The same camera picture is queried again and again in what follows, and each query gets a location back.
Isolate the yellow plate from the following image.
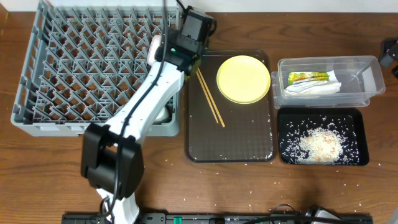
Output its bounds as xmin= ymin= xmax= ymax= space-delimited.
xmin=216 ymin=55 xmax=271 ymax=105

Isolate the white cup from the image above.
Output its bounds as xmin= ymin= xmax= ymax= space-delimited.
xmin=154 ymin=106 xmax=170 ymax=124

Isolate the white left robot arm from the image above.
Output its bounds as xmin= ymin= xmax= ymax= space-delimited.
xmin=81 ymin=34 xmax=208 ymax=223

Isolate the clear plastic waste bin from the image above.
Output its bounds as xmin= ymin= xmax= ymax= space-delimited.
xmin=271 ymin=56 xmax=386 ymax=108

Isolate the crumpled white wrapper waste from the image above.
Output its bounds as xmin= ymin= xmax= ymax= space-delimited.
xmin=284 ymin=70 xmax=341 ymax=95

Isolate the pile of rice waste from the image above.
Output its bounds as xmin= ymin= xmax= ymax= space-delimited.
xmin=278 ymin=114 xmax=360 ymax=165

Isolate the black waste tray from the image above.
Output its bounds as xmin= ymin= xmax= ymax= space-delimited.
xmin=277 ymin=108 xmax=369 ymax=166

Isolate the dark brown serving tray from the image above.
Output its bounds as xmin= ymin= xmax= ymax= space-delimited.
xmin=185 ymin=50 xmax=277 ymax=163

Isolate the grey dish rack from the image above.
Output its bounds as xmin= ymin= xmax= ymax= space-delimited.
xmin=11 ymin=1 xmax=181 ymax=136

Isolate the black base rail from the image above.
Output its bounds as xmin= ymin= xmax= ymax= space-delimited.
xmin=60 ymin=213 xmax=374 ymax=224

